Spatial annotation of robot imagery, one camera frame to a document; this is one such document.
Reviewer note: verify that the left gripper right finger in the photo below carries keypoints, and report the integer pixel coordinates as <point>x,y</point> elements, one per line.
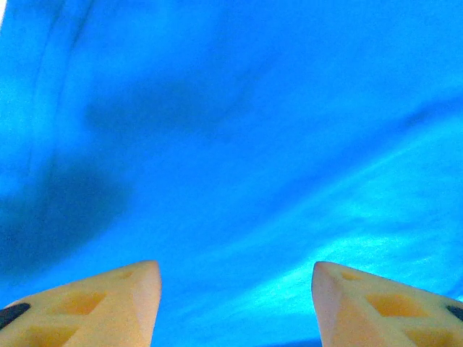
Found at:
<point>361,314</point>

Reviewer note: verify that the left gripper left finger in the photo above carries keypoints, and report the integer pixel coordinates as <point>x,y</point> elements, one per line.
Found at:
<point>108,311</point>

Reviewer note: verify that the blue t-shirt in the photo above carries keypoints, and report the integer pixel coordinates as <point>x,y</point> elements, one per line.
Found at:
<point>231,126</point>

